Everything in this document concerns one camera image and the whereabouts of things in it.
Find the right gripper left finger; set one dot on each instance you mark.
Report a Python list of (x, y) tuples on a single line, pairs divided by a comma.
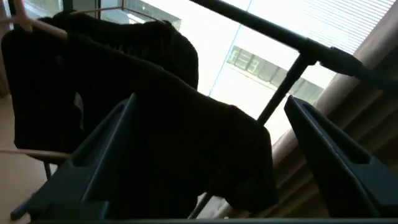
[(93, 186)]

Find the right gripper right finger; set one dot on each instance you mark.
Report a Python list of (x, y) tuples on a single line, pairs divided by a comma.
[(348, 186)]

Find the black garment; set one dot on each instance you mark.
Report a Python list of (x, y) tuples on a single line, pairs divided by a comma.
[(186, 140), (171, 49)]

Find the black clothes rack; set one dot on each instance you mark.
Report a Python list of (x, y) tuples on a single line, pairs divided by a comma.
[(280, 32)]

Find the brown curtain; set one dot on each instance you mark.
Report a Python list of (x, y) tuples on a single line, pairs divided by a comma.
[(373, 109)]

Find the window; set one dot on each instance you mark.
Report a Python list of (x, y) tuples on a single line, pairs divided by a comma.
[(233, 46)]

